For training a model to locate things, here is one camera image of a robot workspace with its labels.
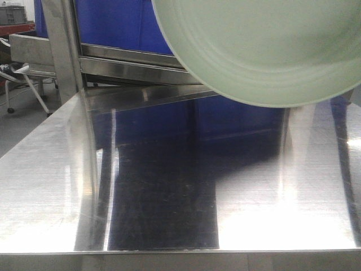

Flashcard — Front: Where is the blue plastic bin left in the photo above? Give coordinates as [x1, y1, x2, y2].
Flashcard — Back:
[73, 0, 174, 56]

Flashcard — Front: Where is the red shelf beam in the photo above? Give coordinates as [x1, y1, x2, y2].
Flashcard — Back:
[0, 23, 36, 37]

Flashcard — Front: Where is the grey plastic crate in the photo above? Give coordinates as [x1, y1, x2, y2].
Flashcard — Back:
[1, 6, 28, 25]

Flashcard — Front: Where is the stainless steel shelf rack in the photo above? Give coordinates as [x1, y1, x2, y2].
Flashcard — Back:
[41, 0, 353, 113]

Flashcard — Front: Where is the pale green round plate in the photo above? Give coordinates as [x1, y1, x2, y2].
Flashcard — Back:
[152, 1, 360, 107]

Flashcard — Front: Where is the white wheeled cart frame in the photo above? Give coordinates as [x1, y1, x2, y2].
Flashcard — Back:
[1, 64, 51, 117]

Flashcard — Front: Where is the stainless steel side table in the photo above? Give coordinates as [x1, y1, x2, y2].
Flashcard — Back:
[9, 34, 58, 116]

